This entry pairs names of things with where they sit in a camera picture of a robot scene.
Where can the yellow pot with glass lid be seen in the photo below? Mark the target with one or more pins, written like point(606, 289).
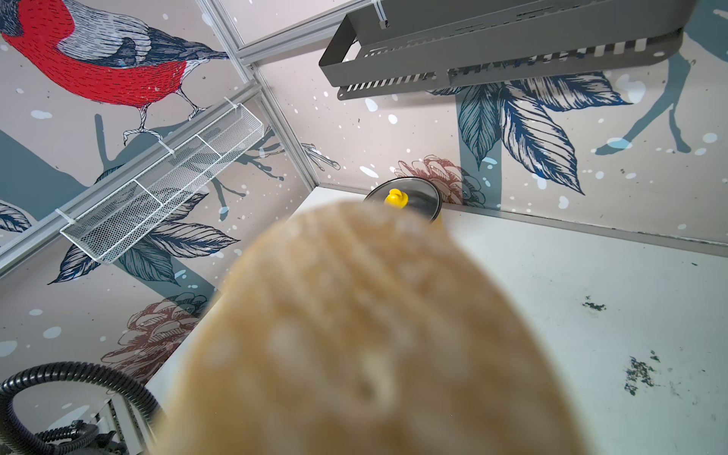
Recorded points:
point(409, 193)

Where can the black hanging wall basket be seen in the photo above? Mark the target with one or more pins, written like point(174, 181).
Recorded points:
point(397, 47)

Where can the white wire mesh shelf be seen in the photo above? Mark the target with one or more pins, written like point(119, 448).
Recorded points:
point(120, 220)

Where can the wooden handled claw hammer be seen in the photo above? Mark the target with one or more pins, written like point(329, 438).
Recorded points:
point(357, 328)

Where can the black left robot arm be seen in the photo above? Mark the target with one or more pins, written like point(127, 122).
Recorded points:
point(75, 408)

